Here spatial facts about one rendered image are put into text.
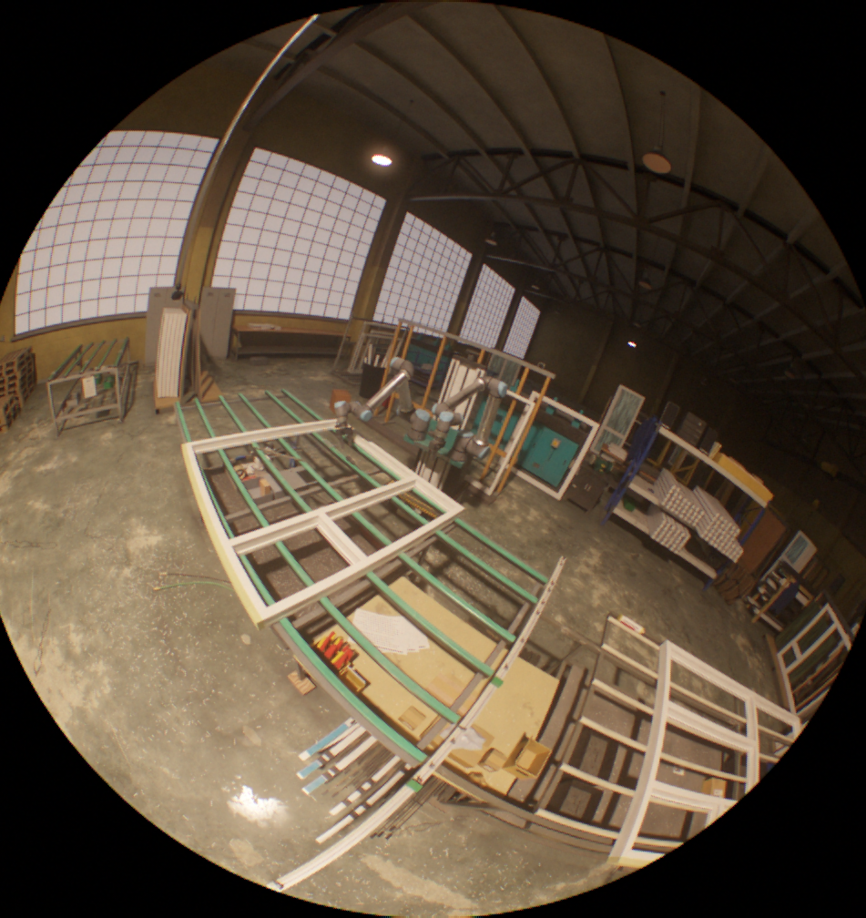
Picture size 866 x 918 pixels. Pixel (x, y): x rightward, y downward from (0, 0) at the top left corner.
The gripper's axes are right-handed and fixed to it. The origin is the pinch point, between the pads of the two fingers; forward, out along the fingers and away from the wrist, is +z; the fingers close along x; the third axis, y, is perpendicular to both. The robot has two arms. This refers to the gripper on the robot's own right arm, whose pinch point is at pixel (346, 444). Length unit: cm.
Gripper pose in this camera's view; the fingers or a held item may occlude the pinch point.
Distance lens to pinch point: 228.0
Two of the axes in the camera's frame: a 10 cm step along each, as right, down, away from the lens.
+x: 5.8, -2.0, 7.9
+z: 1.5, 9.8, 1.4
